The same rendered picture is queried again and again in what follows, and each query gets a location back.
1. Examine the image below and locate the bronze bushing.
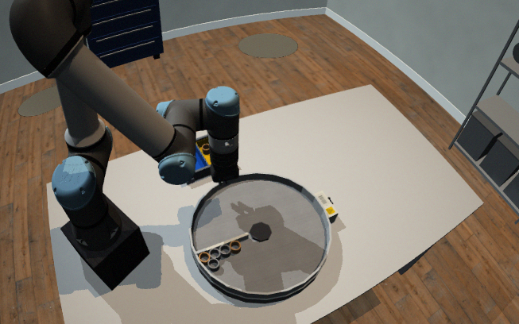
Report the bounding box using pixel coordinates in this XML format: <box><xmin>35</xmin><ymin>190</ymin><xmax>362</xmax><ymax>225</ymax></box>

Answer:
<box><xmin>199</xmin><ymin>252</ymin><xmax>211</xmax><ymax>265</ymax></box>
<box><xmin>230</xmin><ymin>241</ymin><xmax>241</xmax><ymax>254</ymax></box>
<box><xmin>202</xmin><ymin>144</ymin><xmax>210</xmax><ymax>155</ymax></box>

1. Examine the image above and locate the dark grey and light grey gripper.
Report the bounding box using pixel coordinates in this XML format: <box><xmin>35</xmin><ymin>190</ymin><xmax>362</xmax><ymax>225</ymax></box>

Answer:
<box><xmin>207</xmin><ymin>130</ymin><xmax>239</xmax><ymax>186</ymax></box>

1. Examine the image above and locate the grey metal sleeve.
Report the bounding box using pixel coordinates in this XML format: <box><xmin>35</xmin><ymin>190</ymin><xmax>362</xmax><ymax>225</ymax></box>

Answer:
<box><xmin>208</xmin><ymin>258</ymin><xmax>219</xmax><ymax>272</ymax></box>
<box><xmin>219</xmin><ymin>245</ymin><xmax>230</xmax><ymax>258</ymax></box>
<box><xmin>209</xmin><ymin>249</ymin><xmax>221</xmax><ymax>260</ymax></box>

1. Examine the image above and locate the grey round turntable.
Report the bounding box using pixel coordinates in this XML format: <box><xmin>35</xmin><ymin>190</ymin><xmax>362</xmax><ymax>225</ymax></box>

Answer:
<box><xmin>189</xmin><ymin>172</ymin><xmax>338</xmax><ymax>304</ymax></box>

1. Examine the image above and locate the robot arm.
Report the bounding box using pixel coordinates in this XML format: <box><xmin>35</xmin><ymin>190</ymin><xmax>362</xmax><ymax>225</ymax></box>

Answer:
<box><xmin>9</xmin><ymin>0</ymin><xmax>240</xmax><ymax>252</ymax></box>

